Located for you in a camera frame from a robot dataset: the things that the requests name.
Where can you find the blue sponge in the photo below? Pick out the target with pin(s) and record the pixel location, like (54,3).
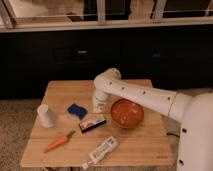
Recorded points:
(77,110)

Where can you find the dark cabinet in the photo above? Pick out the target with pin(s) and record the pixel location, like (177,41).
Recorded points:
(171,57)

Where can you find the orange bowl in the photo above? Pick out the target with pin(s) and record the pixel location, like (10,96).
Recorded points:
(127,114)

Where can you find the white paper cup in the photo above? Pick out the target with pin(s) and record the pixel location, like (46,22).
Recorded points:
(46,116)

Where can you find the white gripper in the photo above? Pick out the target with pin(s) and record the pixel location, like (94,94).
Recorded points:
(98,107)

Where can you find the white tube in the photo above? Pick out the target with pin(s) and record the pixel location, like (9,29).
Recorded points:
(100,152)

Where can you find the orange toy carrot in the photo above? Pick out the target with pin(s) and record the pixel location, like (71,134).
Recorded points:
(59,141)

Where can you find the black whiteboard eraser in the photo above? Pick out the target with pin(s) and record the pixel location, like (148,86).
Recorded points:
(92,123)

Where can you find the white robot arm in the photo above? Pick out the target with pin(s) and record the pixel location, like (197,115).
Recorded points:
(194,113)

